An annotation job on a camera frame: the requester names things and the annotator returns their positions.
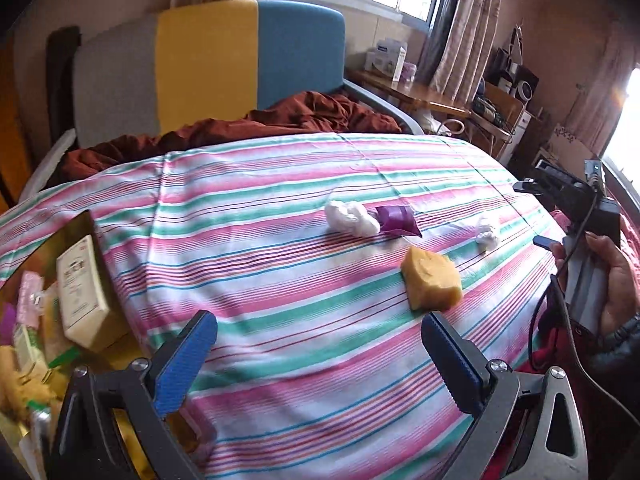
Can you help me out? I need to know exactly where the person's right forearm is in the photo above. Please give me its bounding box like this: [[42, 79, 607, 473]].
[[590, 310, 640, 362]]

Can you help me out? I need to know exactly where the wooden desk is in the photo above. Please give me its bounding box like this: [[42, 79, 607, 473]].
[[345, 67, 473, 121]]

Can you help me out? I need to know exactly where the white crumpled tissue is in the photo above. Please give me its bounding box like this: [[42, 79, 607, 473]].
[[324, 200, 381, 235]]

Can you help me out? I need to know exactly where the black bed post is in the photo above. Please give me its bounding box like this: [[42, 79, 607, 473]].
[[45, 25, 82, 146]]

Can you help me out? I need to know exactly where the small white crumpled paper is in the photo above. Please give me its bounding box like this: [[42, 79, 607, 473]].
[[475, 216, 499, 247]]

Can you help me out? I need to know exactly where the pink green striped bed sheet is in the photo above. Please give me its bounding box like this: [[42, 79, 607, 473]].
[[0, 130, 568, 480]]

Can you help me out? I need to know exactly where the purple packet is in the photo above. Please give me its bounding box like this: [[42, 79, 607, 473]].
[[375, 205, 423, 238]]

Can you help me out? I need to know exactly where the floral curtain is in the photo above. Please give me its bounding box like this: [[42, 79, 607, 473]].
[[415, 0, 506, 106]]

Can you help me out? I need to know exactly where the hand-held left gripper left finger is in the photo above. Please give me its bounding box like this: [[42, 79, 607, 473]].
[[45, 309, 219, 480]]

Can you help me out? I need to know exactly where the person's right hand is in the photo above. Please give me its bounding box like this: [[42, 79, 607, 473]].
[[586, 232, 640, 332]]

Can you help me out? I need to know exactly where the white carton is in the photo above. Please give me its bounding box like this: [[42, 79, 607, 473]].
[[55, 235, 126, 351]]

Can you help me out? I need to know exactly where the yellow sponge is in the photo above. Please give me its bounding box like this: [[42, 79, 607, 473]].
[[401, 246, 463, 312]]

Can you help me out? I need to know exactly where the grey bed frame rail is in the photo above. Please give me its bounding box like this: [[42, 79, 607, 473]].
[[342, 80, 426, 136]]

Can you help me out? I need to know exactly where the grey yellow blue headboard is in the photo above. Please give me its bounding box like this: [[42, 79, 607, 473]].
[[72, 0, 347, 150]]

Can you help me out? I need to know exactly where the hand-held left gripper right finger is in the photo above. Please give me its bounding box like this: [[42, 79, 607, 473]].
[[420, 311, 590, 480]]

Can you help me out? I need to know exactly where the black cable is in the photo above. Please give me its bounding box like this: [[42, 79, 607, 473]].
[[529, 190, 608, 396]]

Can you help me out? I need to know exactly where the pink packet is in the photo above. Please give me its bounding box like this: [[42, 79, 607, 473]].
[[15, 271, 43, 331]]

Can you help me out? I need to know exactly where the white blue box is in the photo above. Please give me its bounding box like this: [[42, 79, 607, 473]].
[[363, 39, 408, 83]]

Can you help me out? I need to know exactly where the green white packet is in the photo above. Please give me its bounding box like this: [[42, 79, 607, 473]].
[[10, 325, 51, 371]]

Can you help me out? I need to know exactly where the white bed rail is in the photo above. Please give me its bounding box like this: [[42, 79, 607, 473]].
[[20, 127, 77, 201]]

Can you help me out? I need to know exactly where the gold metal tin box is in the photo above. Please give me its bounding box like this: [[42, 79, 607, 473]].
[[0, 210, 201, 480]]

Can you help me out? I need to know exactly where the brown blanket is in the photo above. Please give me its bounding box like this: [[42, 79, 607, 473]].
[[60, 91, 403, 183]]

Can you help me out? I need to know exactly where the wooden wardrobe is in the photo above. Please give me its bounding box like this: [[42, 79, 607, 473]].
[[0, 35, 32, 206]]

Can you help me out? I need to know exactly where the black stereo speaker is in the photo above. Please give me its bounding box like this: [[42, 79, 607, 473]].
[[487, 47, 541, 106]]

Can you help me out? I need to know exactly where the person's red clothing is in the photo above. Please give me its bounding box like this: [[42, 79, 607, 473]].
[[480, 210, 640, 480]]

